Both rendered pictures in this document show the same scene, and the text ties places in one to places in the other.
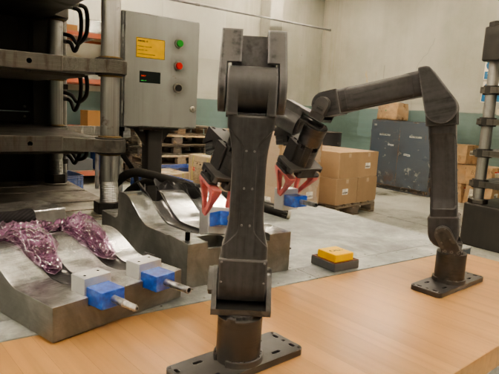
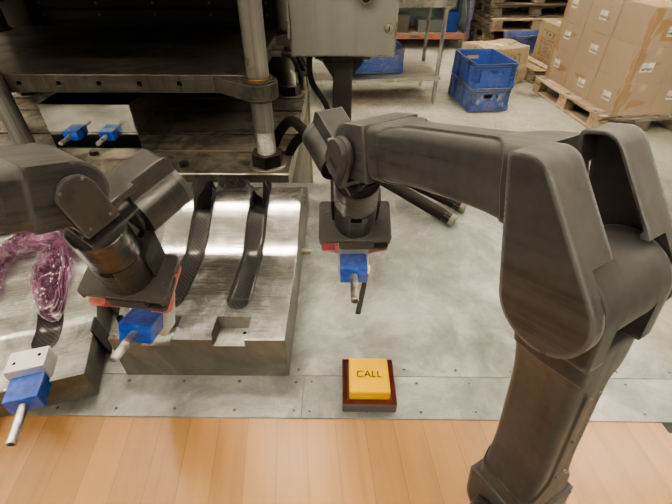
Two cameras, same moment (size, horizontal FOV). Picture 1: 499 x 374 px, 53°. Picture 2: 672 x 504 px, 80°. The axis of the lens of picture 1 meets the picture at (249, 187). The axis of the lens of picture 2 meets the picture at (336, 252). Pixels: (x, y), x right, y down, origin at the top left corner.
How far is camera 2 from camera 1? 0.93 m
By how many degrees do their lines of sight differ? 44
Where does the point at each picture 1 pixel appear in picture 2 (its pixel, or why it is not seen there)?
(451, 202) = (522, 487)
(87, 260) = (21, 319)
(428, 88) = (521, 233)
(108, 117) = (247, 55)
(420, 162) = not seen: outside the picture
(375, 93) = (427, 167)
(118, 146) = (260, 94)
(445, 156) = (538, 406)
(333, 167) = not seen: outside the picture
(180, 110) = (369, 32)
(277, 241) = (260, 348)
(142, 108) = (315, 31)
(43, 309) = not seen: outside the picture
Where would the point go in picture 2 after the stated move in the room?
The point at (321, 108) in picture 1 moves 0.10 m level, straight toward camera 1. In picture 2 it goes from (335, 164) to (258, 201)
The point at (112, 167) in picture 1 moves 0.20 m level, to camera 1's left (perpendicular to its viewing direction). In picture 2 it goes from (260, 117) to (213, 103)
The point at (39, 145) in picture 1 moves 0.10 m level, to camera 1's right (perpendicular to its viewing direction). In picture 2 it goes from (189, 85) to (212, 91)
